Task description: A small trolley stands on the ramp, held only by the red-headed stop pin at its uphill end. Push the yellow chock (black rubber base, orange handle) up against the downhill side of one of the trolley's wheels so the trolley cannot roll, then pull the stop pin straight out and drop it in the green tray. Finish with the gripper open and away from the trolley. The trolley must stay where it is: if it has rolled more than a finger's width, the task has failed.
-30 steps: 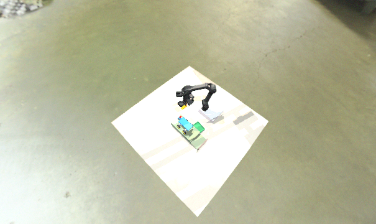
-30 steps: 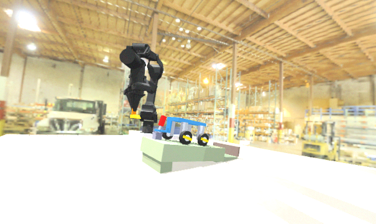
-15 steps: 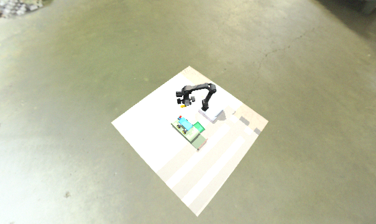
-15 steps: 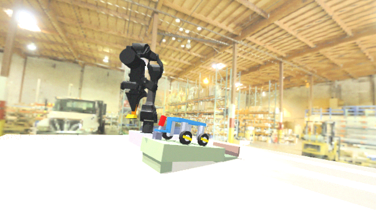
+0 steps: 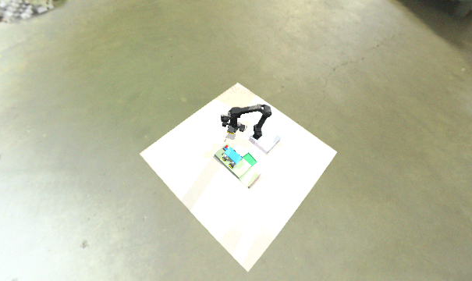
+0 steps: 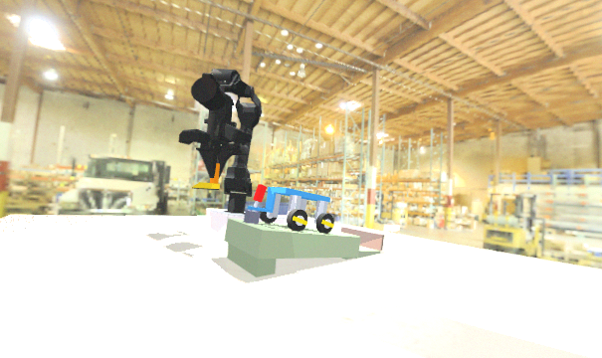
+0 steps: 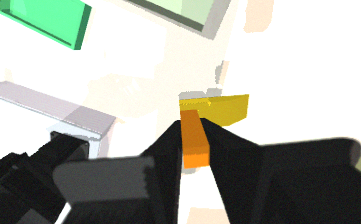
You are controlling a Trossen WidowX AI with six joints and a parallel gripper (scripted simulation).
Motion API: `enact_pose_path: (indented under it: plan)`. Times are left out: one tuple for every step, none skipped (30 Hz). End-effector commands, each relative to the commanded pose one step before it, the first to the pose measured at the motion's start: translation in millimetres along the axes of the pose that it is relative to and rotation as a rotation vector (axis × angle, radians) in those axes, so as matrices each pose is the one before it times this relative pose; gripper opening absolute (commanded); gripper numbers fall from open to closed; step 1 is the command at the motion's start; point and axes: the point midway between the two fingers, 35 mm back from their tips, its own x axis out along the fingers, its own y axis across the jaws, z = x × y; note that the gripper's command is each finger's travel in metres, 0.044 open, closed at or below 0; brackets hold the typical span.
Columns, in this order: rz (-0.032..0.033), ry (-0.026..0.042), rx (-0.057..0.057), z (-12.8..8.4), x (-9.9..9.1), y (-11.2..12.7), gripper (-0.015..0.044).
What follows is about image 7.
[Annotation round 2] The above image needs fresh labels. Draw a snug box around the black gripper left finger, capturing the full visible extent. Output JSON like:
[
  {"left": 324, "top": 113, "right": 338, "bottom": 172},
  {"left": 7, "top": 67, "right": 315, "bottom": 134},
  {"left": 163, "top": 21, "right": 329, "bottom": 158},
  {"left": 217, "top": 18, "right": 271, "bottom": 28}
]
[{"left": 53, "top": 120, "right": 183, "bottom": 224}]

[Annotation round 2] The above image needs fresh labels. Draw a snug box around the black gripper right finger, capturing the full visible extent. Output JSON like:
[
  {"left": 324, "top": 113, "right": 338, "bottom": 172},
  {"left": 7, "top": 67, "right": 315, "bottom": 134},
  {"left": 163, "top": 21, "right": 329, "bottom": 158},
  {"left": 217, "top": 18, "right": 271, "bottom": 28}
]
[{"left": 200, "top": 118, "right": 361, "bottom": 224}]

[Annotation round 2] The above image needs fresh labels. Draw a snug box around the green tray floor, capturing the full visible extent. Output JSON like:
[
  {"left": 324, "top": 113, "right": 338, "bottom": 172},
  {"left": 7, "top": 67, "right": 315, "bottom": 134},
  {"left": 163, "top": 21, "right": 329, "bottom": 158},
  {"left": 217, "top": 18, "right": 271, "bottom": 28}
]
[{"left": 10, "top": 0, "right": 82, "bottom": 44}]

